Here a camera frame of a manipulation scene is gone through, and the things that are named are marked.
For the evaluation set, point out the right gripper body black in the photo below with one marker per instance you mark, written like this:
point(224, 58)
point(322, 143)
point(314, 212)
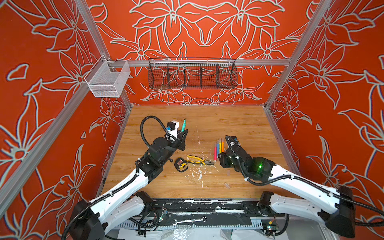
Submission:
point(226, 161)

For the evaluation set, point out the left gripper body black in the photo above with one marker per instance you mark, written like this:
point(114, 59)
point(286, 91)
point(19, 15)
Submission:
point(179, 144)

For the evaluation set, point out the green marker pen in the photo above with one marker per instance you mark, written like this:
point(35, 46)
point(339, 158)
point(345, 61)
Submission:
point(183, 125)

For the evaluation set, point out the pink marker pen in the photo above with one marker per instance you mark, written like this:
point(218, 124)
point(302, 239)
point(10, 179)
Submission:
point(215, 153)

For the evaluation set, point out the yellow marker pen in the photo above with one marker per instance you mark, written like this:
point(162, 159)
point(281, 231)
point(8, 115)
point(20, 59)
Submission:
point(220, 146)

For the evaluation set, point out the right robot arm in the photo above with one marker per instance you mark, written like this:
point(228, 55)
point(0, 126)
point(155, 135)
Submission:
point(334, 207)

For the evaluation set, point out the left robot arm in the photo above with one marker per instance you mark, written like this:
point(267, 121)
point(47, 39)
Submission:
point(94, 219)

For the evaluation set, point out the yellow black tape measure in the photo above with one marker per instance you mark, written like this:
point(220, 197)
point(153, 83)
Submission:
point(181, 165)

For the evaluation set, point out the yellow black pliers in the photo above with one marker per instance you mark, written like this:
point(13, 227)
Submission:
point(198, 160)

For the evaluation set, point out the silver wrench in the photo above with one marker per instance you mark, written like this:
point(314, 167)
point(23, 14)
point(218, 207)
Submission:
point(179, 222)

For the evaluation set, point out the small circuit board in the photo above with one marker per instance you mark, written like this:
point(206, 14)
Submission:
point(270, 229)

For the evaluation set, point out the white mesh basket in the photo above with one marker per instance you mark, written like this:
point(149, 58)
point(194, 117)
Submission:
point(107, 79)

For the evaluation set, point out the black wire basket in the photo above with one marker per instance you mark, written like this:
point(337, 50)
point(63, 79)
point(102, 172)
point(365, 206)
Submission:
point(192, 74)

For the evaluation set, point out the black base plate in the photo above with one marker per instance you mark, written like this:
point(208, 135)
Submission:
point(247, 207)

